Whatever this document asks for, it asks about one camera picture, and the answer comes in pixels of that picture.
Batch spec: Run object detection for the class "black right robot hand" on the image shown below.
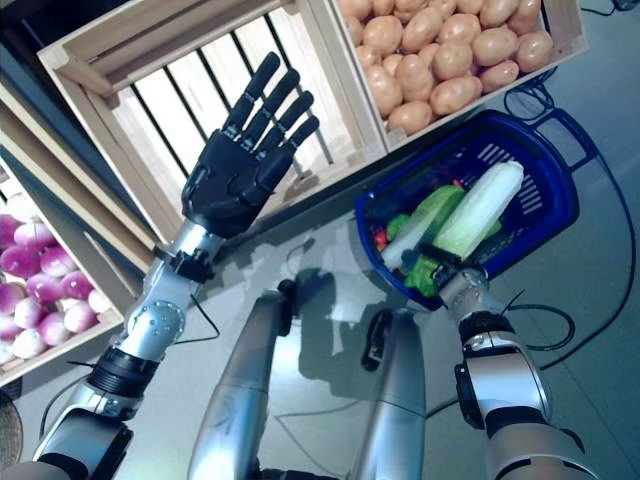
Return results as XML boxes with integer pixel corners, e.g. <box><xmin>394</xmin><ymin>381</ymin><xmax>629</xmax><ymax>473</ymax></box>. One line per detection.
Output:
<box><xmin>419</xmin><ymin>242</ymin><xmax>475</xmax><ymax>297</ymax></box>

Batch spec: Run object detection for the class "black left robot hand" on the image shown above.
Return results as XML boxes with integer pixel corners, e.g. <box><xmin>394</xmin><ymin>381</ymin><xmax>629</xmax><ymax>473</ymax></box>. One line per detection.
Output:
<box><xmin>179</xmin><ymin>51</ymin><xmax>321</xmax><ymax>239</ymax></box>

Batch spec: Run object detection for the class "blue plastic shopping basket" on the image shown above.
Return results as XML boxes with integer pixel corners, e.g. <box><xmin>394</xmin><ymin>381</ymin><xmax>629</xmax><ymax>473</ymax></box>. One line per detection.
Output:
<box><xmin>353</xmin><ymin>109</ymin><xmax>594</xmax><ymax>312</ymax></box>

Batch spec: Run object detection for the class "green round toy vegetable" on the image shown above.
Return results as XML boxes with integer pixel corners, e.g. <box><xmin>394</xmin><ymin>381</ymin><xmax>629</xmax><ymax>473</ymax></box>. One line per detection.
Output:
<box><xmin>387</xmin><ymin>213</ymin><xmax>414</xmax><ymax>239</ymax></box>

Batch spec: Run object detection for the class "brown toy potato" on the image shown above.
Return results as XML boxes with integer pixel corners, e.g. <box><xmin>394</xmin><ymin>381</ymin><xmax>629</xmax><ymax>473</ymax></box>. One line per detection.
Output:
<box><xmin>429</xmin><ymin>74</ymin><xmax>484</xmax><ymax>117</ymax></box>
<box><xmin>479</xmin><ymin>59</ymin><xmax>521</xmax><ymax>94</ymax></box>
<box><xmin>387</xmin><ymin>101</ymin><xmax>434</xmax><ymax>136</ymax></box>
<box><xmin>514</xmin><ymin>32</ymin><xmax>555</xmax><ymax>74</ymax></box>
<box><xmin>364</xmin><ymin>64</ymin><xmax>404</xmax><ymax>117</ymax></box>

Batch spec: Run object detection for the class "silver right robot leg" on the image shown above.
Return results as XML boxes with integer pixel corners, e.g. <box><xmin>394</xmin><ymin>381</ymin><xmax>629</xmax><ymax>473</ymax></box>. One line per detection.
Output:
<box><xmin>352</xmin><ymin>307</ymin><xmax>429</xmax><ymax>480</ymax></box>

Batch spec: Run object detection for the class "silver robot leg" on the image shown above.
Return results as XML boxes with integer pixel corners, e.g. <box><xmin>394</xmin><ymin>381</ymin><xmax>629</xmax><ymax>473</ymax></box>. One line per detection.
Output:
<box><xmin>187</xmin><ymin>279</ymin><xmax>306</xmax><ymax>480</ymax></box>
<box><xmin>352</xmin><ymin>307</ymin><xmax>429</xmax><ymax>480</ymax></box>

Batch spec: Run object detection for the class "wooden slatted cabbage crate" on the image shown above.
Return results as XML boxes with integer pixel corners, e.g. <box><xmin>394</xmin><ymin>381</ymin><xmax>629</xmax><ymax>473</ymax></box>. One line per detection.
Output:
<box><xmin>37</xmin><ymin>0</ymin><xmax>389</xmax><ymax>241</ymax></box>

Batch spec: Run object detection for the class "purple white toy onion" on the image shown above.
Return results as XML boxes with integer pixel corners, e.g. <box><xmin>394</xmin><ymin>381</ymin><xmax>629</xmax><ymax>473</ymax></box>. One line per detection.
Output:
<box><xmin>39</xmin><ymin>245</ymin><xmax>79</xmax><ymax>279</ymax></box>
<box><xmin>0</xmin><ymin>244</ymin><xmax>44</xmax><ymax>279</ymax></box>
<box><xmin>13</xmin><ymin>222</ymin><xmax>57</xmax><ymax>247</ymax></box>

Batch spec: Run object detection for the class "silver left robot leg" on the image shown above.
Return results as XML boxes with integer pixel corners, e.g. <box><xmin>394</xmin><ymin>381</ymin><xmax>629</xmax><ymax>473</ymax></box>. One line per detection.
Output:
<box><xmin>187</xmin><ymin>279</ymin><xmax>306</xmax><ymax>480</ymax></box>

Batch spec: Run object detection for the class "wooden onion crate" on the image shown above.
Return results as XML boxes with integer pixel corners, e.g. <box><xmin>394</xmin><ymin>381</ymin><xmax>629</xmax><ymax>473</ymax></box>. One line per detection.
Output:
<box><xmin>0</xmin><ymin>144</ymin><xmax>126</xmax><ymax>389</ymax></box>

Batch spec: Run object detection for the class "wooden potato crate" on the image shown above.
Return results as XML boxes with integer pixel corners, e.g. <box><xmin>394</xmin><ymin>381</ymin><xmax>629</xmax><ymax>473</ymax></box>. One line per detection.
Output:
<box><xmin>319</xmin><ymin>0</ymin><xmax>591</xmax><ymax>151</ymax></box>

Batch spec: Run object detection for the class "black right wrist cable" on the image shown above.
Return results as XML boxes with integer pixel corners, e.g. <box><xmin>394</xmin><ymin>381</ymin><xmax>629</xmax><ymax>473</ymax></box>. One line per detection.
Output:
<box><xmin>492</xmin><ymin>289</ymin><xmax>574</xmax><ymax>354</ymax></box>

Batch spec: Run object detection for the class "black floor cable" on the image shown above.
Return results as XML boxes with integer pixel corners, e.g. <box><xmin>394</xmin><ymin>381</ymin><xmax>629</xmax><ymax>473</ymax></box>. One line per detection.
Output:
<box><xmin>502</xmin><ymin>64</ymin><xmax>636</xmax><ymax>371</ymax></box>

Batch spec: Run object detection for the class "thin grey floor cable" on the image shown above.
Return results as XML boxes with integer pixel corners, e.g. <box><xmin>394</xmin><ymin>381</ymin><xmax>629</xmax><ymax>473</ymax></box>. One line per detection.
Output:
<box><xmin>274</xmin><ymin>399</ymin><xmax>374</xmax><ymax>441</ymax></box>

